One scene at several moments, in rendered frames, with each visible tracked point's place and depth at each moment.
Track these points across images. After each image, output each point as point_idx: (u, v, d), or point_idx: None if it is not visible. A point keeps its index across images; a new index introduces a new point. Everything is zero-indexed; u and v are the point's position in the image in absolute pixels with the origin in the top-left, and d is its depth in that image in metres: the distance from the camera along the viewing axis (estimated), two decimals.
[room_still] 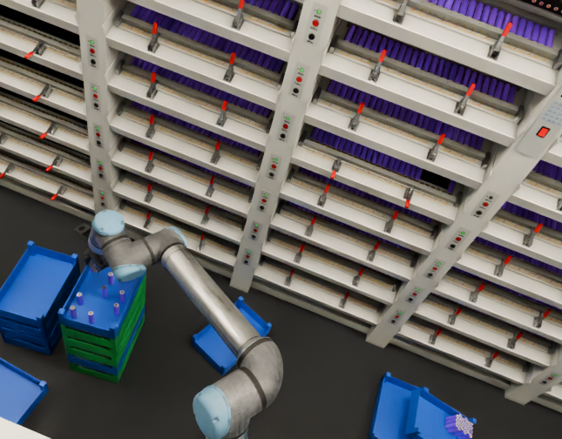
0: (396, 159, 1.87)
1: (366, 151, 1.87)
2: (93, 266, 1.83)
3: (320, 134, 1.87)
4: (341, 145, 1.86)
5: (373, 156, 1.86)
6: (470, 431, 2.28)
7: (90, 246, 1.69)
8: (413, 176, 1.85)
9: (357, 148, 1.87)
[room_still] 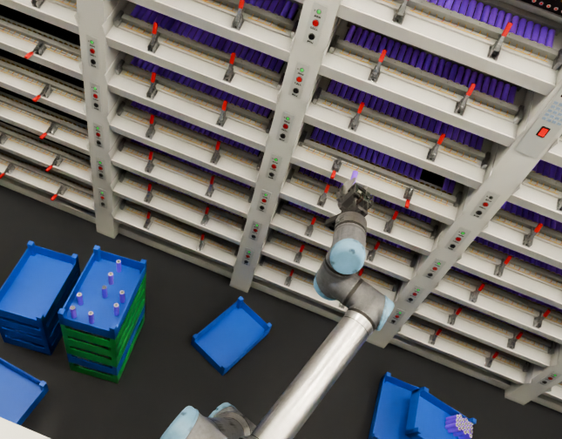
0: (396, 159, 1.87)
1: (366, 151, 1.87)
2: None
3: (320, 134, 1.87)
4: (341, 145, 1.86)
5: (373, 156, 1.86)
6: (470, 431, 2.28)
7: None
8: (413, 176, 1.85)
9: (357, 148, 1.87)
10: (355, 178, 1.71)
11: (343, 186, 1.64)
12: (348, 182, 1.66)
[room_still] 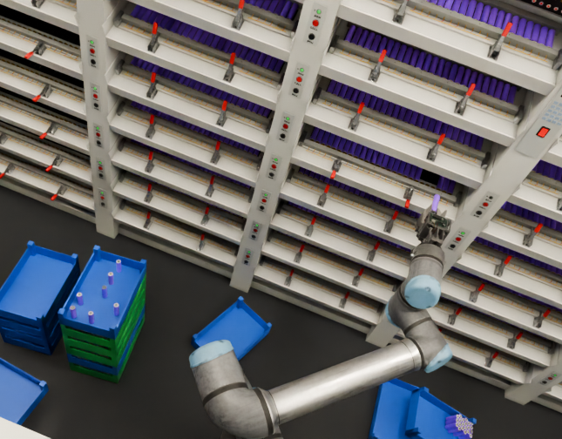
0: (396, 159, 1.87)
1: (366, 151, 1.87)
2: None
3: (320, 134, 1.87)
4: (341, 145, 1.86)
5: (373, 156, 1.86)
6: (470, 431, 2.28)
7: None
8: (413, 176, 1.85)
9: (357, 148, 1.87)
10: (443, 181, 1.85)
11: (422, 215, 1.64)
12: (427, 209, 1.65)
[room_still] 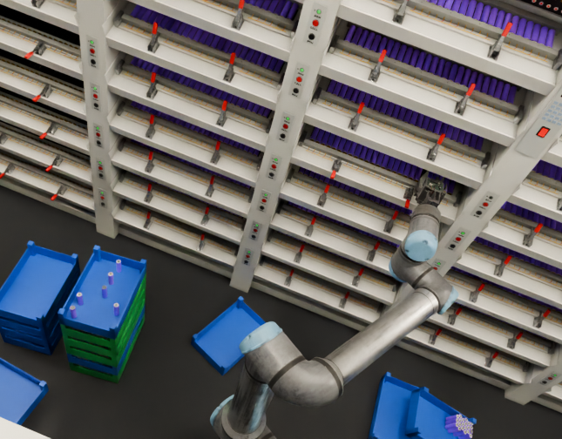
0: (396, 159, 1.87)
1: (366, 151, 1.87)
2: None
3: (320, 134, 1.87)
4: (341, 145, 1.86)
5: (373, 156, 1.86)
6: (470, 431, 2.28)
7: None
8: (413, 176, 1.85)
9: (357, 148, 1.87)
10: (443, 181, 1.85)
11: (419, 181, 1.80)
12: (423, 176, 1.81)
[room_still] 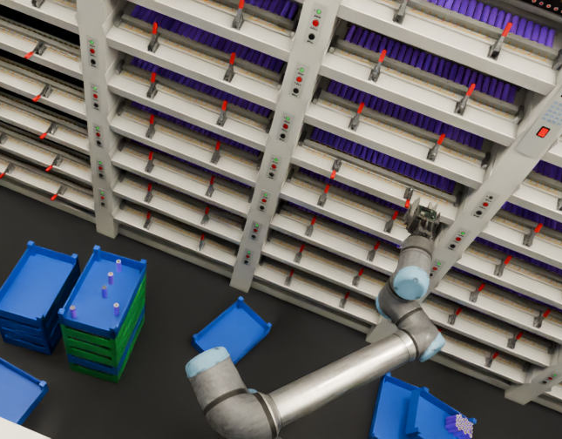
0: (396, 159, 1.87)
1: (366, 151, 1.87)
2: None
3: (320, 134, 1.87)
4: (341, 145, 1.86)
5: (373, 156, 1.86)
6: (470, 431, 2.28)
7: None
8: (413, 176, 1.85)
9: (357, 148, 1.87)
10: (443, 181, 1.85)
11: (410, 207, 1.65)
12: (415, 202, 1.66)
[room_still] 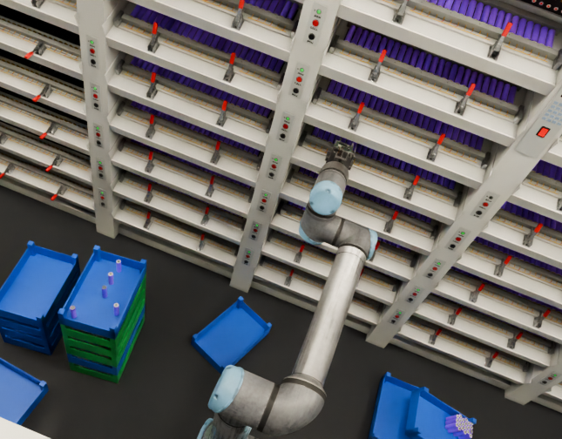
0: None
1: (367, 148, 1.87)
2: None
3: (321, 131, 1.88)
4: (343, 141, 1.87)
5: (374, 152, 1.87)
6: (470, 431, 2.28)
7: None
8: (414, 172, 1.85)
9: (358, 145, 1.87)
10: (443, 178, 1.86)
11: None
12: None
